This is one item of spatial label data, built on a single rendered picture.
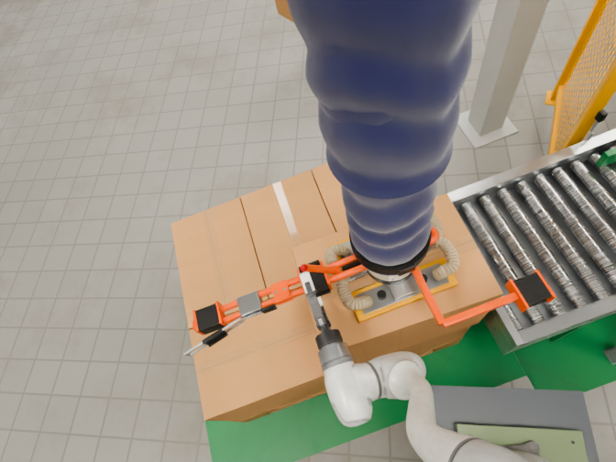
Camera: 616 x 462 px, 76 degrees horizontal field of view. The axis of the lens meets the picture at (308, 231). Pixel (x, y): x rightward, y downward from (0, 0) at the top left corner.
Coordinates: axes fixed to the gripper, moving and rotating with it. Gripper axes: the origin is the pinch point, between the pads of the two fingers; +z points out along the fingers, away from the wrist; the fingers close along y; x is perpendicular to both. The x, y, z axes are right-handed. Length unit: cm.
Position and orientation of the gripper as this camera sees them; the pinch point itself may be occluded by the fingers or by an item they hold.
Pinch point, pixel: (309, 283)
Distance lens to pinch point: 122.8
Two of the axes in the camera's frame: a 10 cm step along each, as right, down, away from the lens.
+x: 9.3, -3.6, -0.2
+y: 1.9, 4.4, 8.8
